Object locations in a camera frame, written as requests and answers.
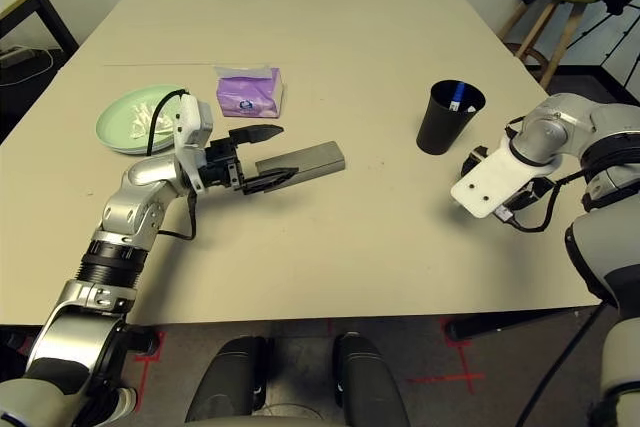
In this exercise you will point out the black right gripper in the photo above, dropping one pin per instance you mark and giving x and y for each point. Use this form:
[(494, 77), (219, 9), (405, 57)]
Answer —
[(532, 192)]

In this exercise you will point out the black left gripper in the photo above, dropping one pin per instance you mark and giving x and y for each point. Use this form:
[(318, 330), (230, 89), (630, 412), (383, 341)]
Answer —
[(220, 164)]

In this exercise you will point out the grey glasses case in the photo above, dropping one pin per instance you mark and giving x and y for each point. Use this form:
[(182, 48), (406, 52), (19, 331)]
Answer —
[(315, 162)]

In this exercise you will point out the white tissue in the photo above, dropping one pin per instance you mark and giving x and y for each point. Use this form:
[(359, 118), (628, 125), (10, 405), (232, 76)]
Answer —
[(145, 122)]

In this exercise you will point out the light green plate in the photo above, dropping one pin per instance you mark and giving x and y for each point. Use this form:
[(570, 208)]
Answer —
[(112, 122)]

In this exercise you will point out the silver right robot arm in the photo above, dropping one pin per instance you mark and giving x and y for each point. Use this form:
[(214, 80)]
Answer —
[(560, 122)]

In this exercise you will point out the purple tissue pack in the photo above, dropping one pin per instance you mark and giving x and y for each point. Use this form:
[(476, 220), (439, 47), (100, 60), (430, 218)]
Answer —
[(247, 97)]

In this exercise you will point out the black plastic cup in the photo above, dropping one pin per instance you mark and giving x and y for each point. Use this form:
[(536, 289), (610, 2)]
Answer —
[(440, 132)]

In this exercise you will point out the large blue capped marker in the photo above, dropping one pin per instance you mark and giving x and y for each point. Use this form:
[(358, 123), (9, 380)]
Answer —
[(457, 97)]

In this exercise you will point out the black table foot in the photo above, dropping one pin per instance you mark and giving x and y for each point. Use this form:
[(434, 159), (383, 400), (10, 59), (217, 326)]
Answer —
[(142, 341), (500, 326)]

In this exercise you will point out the black tripod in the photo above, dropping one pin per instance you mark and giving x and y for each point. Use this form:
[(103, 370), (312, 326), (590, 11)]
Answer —
[(615, 32)]

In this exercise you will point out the dark robot left leg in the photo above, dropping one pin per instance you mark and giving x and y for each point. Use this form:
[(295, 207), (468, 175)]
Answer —
[(227, 377)]

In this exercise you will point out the dark robot leg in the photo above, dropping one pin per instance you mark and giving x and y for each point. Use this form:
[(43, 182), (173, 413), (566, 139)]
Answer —
[(227, 377), (365, 382)]

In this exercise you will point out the dark robot right leg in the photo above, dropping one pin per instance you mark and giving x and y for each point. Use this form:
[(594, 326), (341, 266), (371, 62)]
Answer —
[(365, 382)]

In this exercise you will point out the grey power adapter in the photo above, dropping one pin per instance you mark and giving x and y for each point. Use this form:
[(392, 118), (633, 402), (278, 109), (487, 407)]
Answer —
[(17, 56)]

